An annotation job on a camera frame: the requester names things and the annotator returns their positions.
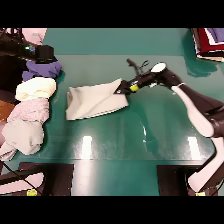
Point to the blue garment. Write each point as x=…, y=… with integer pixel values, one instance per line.
x=218, y=33

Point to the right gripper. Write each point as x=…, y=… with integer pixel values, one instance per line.
x=128, y=86

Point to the grey garment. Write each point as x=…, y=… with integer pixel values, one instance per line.
x=25, y=136

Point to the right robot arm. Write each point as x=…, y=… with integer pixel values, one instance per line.
x=196, y=110

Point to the cream garment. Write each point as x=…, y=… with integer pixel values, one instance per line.
x=35, y=88

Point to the purple garment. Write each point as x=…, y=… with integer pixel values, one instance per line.
x=43, y=70

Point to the pale grey shirt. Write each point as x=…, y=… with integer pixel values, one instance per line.
x=93, y=100

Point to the pink garment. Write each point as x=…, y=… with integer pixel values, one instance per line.
x=30, y=111

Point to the red garment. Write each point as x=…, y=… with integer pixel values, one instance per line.
x=210, y=48

